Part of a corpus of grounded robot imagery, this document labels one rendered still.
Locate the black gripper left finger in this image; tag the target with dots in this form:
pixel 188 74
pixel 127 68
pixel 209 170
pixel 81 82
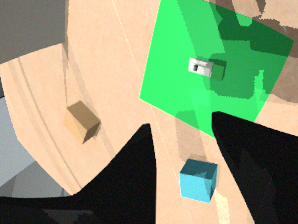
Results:
pixel 124 192

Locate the light blue cube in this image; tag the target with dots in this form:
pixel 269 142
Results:
pixel 198 180

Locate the green square mat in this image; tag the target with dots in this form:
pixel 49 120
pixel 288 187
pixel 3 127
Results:
pixel 252 53

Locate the small tan block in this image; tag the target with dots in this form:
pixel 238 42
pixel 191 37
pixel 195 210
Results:
pixel 81 122

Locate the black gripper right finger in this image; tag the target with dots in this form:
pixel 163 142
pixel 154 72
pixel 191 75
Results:
pixel 264 164

